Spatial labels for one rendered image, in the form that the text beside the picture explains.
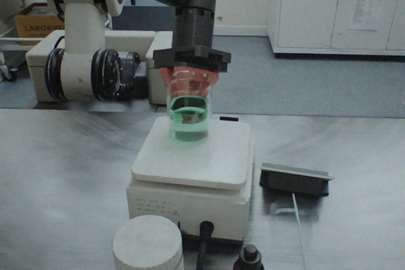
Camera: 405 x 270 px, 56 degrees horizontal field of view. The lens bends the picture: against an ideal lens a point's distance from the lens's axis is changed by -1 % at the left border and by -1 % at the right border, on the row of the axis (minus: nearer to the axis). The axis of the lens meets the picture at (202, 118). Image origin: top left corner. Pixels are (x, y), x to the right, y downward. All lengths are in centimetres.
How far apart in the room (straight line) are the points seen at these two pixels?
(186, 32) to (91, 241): 28
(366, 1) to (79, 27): 217
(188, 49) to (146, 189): 19
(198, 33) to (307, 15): 240
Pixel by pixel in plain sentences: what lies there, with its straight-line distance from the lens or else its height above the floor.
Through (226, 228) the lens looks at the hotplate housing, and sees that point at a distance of 42.
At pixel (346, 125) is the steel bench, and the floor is 75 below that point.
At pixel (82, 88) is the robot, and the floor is 57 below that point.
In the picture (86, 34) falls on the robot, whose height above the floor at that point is 71.
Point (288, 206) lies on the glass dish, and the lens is 49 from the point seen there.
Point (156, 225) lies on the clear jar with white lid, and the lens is 35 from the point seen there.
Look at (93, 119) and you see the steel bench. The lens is 68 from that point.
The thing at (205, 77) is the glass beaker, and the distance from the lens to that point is 43.
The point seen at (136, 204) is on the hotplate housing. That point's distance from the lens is 42.
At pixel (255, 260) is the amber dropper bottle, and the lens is 35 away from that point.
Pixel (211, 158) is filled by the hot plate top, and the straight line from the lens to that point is 41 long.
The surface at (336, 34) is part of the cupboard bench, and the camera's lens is 299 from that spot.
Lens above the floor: 108
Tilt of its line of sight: 30 degrees down
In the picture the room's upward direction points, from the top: straight up
